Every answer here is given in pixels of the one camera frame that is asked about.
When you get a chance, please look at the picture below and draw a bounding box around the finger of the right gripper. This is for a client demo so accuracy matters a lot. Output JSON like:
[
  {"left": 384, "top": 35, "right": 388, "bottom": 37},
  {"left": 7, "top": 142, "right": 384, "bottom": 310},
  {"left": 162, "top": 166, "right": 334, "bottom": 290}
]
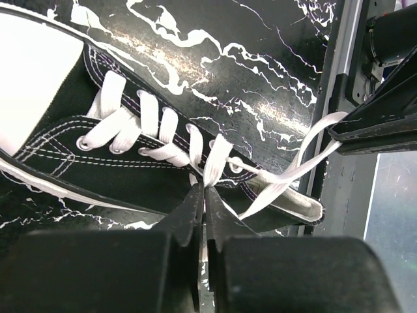
[
  {"left": 328, "top": 65, "right": 416, "bottom": 140},
  {"left": 337, "top": 113, "right": 416, "bottom": 155}
]

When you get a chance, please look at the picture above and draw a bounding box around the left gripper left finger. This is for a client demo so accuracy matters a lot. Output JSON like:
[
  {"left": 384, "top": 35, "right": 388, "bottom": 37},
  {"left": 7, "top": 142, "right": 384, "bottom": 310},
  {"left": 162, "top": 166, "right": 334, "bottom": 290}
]
[{"left": 1, "top": 183, "right": 205, "bottom": 312}]

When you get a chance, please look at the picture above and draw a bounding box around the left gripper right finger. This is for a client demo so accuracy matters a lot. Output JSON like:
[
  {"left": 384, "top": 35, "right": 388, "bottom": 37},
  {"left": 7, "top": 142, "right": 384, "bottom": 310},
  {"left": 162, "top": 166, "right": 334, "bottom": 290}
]
[{"left": 205, "top": 187, "right": 401, "bottom": 312}]

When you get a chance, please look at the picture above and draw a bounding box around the white shoelace sneaker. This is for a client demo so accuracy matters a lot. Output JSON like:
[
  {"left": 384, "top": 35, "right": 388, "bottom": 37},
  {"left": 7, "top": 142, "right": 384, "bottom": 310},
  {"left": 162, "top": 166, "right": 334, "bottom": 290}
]
[{"left": 76, "top": 71, "right": 347, "bottom": 222}]

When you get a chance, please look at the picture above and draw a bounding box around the black sneaker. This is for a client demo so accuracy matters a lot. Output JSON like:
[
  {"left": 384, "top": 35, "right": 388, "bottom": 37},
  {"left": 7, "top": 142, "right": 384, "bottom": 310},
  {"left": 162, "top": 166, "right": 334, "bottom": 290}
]
[{"left": 1, "top": 3, "right": 325, "bottom": 231}]

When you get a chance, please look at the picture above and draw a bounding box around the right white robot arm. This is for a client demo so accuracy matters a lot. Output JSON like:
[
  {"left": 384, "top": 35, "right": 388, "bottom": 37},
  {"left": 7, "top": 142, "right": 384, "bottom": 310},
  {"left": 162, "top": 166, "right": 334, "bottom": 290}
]
[{"left": 328, "top": 1, "right": 416, "bottom": 155}]

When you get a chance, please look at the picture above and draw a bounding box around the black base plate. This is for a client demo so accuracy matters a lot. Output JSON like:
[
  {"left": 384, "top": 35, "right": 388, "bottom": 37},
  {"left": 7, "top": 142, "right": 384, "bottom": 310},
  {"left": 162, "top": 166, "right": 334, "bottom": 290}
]
[{"left": 299, "top": 0, "right": 417, "bottom": 239}]

